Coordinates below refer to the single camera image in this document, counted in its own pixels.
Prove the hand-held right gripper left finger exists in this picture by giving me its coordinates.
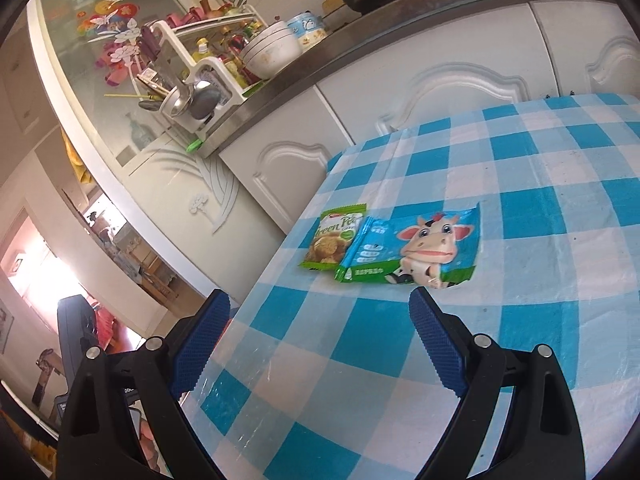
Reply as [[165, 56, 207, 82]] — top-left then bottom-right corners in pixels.
[[57, 287, 233, 480]]

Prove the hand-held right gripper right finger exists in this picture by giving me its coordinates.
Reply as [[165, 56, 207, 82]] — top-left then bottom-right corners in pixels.
[[407, 286, 586, 480]]

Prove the blue cartoon cow packet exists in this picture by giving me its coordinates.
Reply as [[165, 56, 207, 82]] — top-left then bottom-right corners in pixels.
[[334, 201, 482, 290]]

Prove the pink plastic bucket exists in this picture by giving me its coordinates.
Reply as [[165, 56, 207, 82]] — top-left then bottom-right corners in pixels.
[[127, 405, 168, 476]]

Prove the green snack packet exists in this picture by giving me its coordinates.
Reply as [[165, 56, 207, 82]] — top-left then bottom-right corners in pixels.
[[300, 202, 368, 273]]

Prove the blue white checkered tablecloth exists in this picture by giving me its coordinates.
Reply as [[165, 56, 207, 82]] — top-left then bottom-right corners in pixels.
[[177, 92, 640, 480]]

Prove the steel ladle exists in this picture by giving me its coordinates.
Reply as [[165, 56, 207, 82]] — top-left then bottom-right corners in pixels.
[[192, 80, 221, 121]]

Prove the colourful flower decal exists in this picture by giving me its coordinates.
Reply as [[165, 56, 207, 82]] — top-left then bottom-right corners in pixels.
[[80, 0, 146, 86]]

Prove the white kitchen cabinet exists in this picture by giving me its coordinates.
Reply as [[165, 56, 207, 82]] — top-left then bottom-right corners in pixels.
[[217, 0, 640, 236]]

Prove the group of condiment bottles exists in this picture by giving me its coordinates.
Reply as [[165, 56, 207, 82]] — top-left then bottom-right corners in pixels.
[[190, 7, 266, 88]]

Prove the white dish rack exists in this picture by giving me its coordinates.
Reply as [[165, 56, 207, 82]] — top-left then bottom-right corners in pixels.
[[142, 5, 268, 131]]

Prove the steel kitchen countertop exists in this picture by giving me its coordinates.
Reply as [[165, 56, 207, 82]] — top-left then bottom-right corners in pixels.
[[200, 0, 616, 153]]

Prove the blue white mug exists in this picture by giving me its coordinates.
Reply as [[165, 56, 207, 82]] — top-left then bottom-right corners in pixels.
[[287, 10, 329, 52]]

